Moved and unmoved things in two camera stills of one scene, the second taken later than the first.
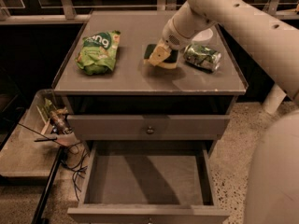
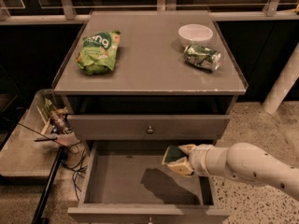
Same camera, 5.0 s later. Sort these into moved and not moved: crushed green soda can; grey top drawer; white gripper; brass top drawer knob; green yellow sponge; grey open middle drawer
Moved: green yellow sponge; white gripper
Not moved: grey top drawer; grey open middle drawer; brass top drawer knob; crushed green soda can
